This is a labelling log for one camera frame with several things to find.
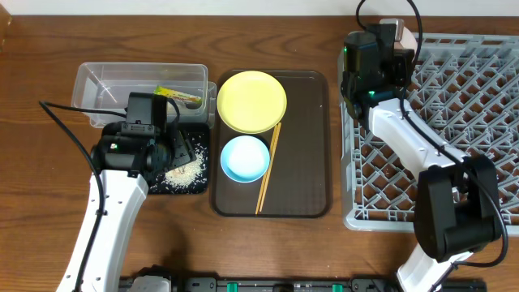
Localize pile of rice waste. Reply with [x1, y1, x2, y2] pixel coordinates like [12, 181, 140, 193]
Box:
[150, 141, 208, 195]

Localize green yellow snack wrapper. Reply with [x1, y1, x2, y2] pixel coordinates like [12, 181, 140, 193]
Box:
[153, 86, 202, 104]

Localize black waste tray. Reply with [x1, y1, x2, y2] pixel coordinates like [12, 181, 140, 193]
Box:
[91, 122, 209, 191]

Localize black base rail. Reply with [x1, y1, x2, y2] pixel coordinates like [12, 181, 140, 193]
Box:
[119, 265, 487, 292]

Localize pink bowl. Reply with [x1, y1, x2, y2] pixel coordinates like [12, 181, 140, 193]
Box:
[380, 18, 418, 52]

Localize wooden chopstick with pattern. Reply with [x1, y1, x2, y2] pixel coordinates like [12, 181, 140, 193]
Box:
[255, 123, 280, 215]

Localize yellow plate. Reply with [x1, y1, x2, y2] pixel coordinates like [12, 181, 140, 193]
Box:
[217, 71, 288, 134]

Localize dark brown serving tray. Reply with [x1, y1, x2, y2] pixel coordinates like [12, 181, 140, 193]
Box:
[210, 70, 332, 218]

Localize light blue bowl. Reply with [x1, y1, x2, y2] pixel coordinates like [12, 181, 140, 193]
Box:
[220, 135, 270, 183]

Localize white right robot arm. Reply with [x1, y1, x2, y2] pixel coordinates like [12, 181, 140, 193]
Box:
[341, 19, 508, 291]

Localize clear plastic bin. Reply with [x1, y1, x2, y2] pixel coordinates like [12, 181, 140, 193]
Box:
[71, 62, 217, 127]

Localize grey plastic dishwasher rack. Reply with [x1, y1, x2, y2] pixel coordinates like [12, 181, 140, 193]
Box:
[339, 33, 518, 237]

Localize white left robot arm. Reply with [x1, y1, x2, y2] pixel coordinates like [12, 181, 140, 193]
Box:
[58, 120, 194, 291]

